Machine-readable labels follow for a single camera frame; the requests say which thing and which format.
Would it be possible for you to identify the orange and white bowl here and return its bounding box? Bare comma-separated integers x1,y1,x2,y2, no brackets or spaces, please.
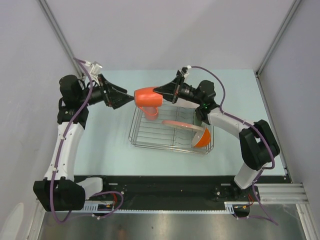
191,128,211,148

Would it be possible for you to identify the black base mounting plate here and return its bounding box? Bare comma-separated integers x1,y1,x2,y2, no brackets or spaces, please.
51,175,263,218

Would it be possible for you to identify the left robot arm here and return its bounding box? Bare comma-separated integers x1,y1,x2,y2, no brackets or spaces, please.
33,74,134,212

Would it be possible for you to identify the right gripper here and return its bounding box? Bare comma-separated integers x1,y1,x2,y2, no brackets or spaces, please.
153,75,204,105

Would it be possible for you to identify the white cable duct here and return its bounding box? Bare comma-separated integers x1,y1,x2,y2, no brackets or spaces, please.
78,201,250,216

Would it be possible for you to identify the metal wire dish rack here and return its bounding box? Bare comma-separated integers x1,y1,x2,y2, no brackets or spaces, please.
128,103,214,155

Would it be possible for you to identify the green ceramic bowl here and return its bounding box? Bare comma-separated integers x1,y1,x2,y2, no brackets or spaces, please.
193,112,202,127

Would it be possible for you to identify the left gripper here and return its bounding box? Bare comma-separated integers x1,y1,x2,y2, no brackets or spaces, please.
78,74,134,110

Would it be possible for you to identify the white deep plate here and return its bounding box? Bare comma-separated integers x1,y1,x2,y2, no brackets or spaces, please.
175,98,200,109

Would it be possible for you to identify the pink plastic cup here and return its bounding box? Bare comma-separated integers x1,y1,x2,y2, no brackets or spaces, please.
141,107,159,121

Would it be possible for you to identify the aluminium frame rail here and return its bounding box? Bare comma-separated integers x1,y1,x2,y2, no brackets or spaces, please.
257,183,309,204

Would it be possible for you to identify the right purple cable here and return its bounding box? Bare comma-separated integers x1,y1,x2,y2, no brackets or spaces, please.
186,65,279,226

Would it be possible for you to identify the orange mug with handle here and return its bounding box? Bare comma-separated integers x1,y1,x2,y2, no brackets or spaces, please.
134,87,163,113

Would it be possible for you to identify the cream and pink plate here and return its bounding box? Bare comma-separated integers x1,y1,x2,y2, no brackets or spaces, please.
161,120,204,132

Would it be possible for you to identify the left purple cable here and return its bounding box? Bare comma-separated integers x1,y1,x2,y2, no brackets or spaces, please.
49,57,125,224

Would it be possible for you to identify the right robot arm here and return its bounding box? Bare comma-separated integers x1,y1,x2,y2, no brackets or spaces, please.
153,71,280,201

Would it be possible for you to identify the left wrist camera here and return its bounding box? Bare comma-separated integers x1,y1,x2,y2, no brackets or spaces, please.
84,61,103,77

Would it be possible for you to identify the purple cable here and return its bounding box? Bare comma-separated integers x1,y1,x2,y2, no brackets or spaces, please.
49,57,125,224
186,65,279,226

